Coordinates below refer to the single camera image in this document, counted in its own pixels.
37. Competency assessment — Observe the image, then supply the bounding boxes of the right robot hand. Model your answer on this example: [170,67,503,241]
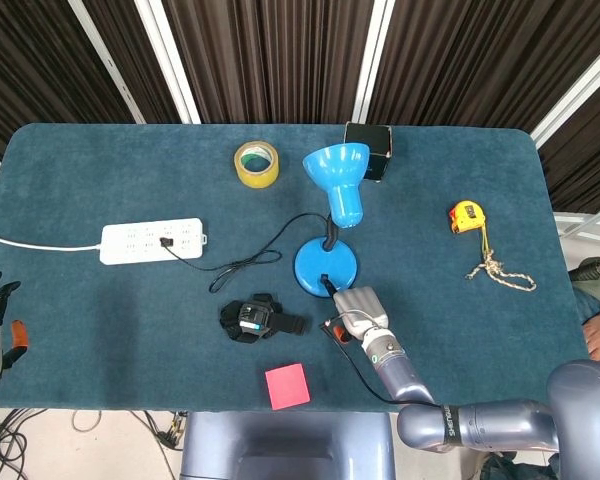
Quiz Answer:
[320,272,390,345]

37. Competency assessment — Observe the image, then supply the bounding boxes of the blue desk lamp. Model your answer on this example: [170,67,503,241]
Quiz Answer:
[293,141,371,299]

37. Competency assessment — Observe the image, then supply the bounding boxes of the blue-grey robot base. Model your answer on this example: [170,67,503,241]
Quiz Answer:
[179,411,404,480]

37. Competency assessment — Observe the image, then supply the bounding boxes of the pink sticky note pad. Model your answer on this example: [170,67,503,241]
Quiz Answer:
[264,363,312,412]

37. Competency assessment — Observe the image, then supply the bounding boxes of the blue table mat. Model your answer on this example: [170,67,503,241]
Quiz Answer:
[0,122,590,416]

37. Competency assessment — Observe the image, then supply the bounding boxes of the yellow tape measure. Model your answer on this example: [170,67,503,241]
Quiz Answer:
[448,200,487,235]

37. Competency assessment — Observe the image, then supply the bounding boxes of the black cardboard box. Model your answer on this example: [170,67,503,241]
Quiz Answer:
[343,121,395,184]

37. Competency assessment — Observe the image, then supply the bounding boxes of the yellow tape roll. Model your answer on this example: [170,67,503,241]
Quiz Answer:
[233,140,281,190]

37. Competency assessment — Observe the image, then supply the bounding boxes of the white power strip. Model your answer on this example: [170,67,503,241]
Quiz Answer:
[98,217,209,266]

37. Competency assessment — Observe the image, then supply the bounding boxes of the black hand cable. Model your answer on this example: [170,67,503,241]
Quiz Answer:
[319,308,439,407]

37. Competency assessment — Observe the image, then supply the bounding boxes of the black wrist strap device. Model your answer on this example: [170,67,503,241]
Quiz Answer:
[219,293,309,344]

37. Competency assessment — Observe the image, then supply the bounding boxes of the black floor cables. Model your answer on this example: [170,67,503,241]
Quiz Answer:
[0,408,187,480]

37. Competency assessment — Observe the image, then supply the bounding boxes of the white power strip cable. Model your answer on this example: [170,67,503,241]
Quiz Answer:
[0,231,103,253]

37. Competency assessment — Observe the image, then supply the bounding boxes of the black lamp power cord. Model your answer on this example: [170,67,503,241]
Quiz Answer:
[159,212,335,294]

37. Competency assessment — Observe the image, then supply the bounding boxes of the braided beige rope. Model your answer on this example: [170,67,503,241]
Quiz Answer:
[465,224,538,292]

